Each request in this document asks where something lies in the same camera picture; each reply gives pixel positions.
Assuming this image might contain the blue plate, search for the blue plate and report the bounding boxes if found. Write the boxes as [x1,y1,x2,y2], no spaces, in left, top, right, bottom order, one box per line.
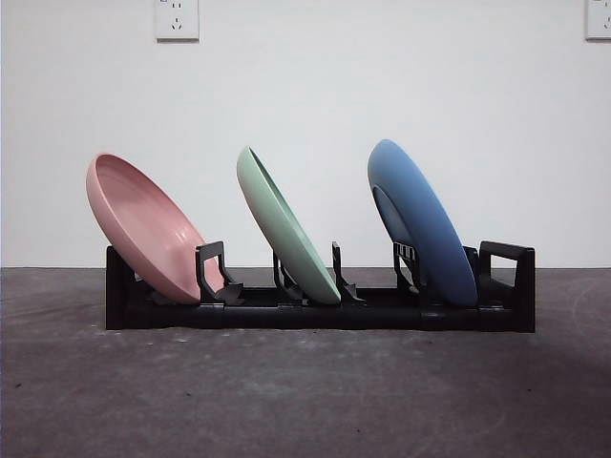
[367,137,479,308]

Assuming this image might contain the pink plate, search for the pink plate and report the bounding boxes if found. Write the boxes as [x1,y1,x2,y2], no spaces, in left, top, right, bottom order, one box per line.
[85,152,209,304]

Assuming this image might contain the green plate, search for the green plate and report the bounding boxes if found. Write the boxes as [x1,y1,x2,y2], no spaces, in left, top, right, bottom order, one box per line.
[236,145,343,307]

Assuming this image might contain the black plastic dish rack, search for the black plastic dish rack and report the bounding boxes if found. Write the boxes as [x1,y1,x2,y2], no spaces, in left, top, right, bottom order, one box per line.
[104,239,537,334]

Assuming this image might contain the white wall socket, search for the white wall socket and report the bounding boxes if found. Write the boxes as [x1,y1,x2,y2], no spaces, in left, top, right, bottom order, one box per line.
[584,0,611,42]
[155,0,200,43]

